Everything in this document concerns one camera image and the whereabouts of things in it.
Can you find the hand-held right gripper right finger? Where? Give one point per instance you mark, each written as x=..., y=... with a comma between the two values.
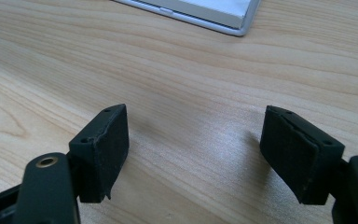
x=298, y=155

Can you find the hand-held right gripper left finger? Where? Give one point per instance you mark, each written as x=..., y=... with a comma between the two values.
x=101, y=155

